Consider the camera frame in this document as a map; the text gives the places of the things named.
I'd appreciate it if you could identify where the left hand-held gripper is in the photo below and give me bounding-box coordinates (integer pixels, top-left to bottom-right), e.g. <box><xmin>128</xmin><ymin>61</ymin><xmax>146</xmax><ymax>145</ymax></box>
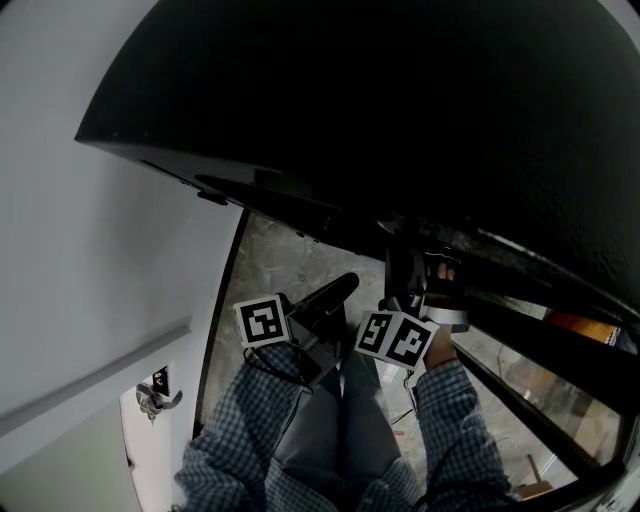
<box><xmin>232</xmin><ymin>271</ymin><xmax>361</xmax><ymax>387</ymax></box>

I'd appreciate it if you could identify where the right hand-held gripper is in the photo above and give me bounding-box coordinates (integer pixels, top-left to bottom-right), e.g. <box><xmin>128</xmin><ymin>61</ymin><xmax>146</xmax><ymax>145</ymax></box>
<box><xmin>354</xmin><ymin>244</ymin><xmax>472</xmax><ymax>372</ymax></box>

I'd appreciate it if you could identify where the black cabinet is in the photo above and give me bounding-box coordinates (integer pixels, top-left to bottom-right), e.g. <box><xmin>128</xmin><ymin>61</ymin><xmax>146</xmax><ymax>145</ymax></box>
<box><xmin>74</xmin><ymin>0</ymin><xmax>640</xmax><ymax>489</ymax></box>

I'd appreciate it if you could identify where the person's left forearm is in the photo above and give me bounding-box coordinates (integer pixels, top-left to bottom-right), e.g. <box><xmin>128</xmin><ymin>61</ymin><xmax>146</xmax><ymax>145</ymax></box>
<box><xmin>172</xmin><ymin>344</ymin><xmax>326</xmax><ymax>512</ymax></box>

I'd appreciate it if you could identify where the person's right forearm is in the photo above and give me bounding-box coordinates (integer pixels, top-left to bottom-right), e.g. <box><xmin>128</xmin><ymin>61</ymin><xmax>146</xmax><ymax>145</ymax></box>
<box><xmin>407</xmin><ymin>327</ymin><xmax>514</xmax><ymax>506</ymax></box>

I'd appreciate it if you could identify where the person's right hand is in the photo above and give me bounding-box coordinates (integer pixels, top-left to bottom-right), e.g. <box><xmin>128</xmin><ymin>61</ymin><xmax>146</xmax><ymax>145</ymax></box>
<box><xmin>423</xmin><ymin>257</ymin><xmax>470</xmax><ymax>312</ymax></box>

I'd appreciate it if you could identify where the person's right leg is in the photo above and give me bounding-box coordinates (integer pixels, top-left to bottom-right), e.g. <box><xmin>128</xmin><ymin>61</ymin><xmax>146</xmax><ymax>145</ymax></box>
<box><xmin>342</xmin><ymin>349</ymin><xmax>404</xmax><ymax>476</ymax></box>

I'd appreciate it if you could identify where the person's leg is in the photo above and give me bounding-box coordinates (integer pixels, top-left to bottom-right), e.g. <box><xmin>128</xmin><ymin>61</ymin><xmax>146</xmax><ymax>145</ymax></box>
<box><xmin>342</xmin><ymin>349</ymin><xmax>404</xmax><ymax>476</ymax></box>
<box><xmin>272</xmin><ymin>369</ymin><xmax>346</xmax><ymax>481</ymax></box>

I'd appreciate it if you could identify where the person's left leg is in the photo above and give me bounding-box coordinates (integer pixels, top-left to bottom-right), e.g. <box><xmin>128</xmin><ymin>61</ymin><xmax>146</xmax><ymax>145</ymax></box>
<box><xmin>272</xmin><ymin>369</ymin><xmax>346</xmax><ymax>481</ymax></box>

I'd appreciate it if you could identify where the person's checked shirt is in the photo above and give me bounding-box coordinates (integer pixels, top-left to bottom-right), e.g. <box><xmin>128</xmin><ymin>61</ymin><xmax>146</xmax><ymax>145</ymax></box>
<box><xmin>259</xmin><ymin>454</ymin><xmax>431</xmax><ymax>512</ymax></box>

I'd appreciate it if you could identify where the orange mat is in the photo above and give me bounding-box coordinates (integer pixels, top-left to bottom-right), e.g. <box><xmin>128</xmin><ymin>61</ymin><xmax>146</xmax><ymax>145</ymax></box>
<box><xmin>543</xmin><ymin>310</ymin><xmax>624</xmax><ymax>347</ymax></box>

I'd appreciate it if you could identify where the frosted glass window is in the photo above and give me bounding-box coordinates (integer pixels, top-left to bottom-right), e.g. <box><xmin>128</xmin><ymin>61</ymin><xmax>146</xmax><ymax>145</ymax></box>
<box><xmin>0</xmin><ymin>414</ymin><xmax>132</xmax><ymax>512</ymax></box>

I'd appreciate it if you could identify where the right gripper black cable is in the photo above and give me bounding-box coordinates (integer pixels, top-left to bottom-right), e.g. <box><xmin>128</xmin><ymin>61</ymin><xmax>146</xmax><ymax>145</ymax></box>
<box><xmin>403</xmin><ymin>372</ymin><xmax>426</xmax><ymax>419</ymax></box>

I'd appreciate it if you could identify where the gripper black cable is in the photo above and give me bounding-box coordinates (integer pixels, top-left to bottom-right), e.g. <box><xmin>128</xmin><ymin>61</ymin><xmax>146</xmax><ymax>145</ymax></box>
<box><xmin>403</xmin><ymin>372</ymin><xmax>426</xmax><ymax>419</ymax></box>
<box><xmin>243</xmin><ymin>344</ymin><xmax>314</xmax><ymax>396</ymax></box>

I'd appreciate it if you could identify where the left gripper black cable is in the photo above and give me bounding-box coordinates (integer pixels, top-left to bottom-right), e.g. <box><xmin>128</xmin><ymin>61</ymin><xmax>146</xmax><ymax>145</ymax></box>
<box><xmin>243</xmin><ymin>344</ymin><xmax>314</xmax><ymax>396</ymax></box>

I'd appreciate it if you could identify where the silver door handle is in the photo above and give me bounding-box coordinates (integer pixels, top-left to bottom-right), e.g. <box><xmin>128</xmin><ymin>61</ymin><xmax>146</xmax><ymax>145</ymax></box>
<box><xmin>134</xmin><ymin>382</ymin><xmax>184</xmax><ymax>427</ymax></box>

